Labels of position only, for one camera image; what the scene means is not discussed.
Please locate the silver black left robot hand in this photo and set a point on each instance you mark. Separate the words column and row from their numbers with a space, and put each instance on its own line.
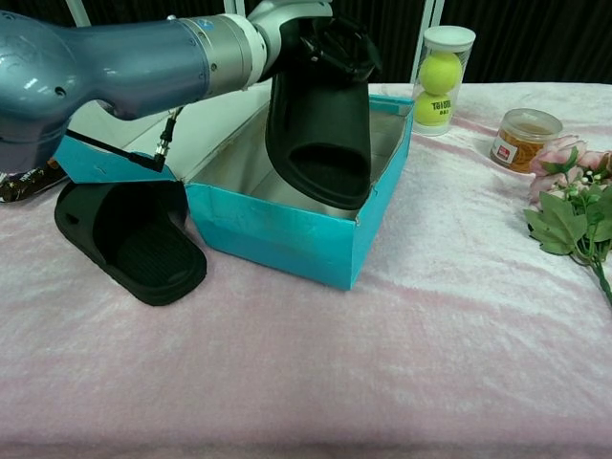
column 296, row 12

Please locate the black shoe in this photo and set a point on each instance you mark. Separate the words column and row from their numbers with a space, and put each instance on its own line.
column 143, row 248
column 315, row 124

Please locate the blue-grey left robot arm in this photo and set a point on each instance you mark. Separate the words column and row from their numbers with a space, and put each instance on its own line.
column 95, row 72

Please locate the blue cardboard shoe box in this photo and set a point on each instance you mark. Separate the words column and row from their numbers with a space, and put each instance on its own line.
column 268, row 229

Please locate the black partition panel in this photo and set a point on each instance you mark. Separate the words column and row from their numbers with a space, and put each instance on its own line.
column 540, row 38
column 397, row 38
column 143, row 7

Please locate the clear tennis ball tube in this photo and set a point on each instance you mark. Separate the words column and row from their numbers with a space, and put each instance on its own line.
column 449, row 38

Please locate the yellow tennis ball plain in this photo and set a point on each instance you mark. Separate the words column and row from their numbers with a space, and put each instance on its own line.
column 441, row 72

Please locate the yellow tennis ball with print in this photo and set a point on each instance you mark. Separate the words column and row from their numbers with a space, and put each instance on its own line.
column 434, row 109

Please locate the clear jar of rubber bands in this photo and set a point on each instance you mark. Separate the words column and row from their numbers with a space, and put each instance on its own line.
column 523, row 143

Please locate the dark cookie snack packet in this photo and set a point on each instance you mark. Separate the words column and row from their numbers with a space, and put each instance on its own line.
column 28, row 184

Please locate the pink artificial flower bouquet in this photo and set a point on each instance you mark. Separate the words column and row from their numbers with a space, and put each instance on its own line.
column 564, row 220

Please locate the pink velvet table cloth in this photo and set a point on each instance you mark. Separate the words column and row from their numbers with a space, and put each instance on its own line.
column 334, row 358

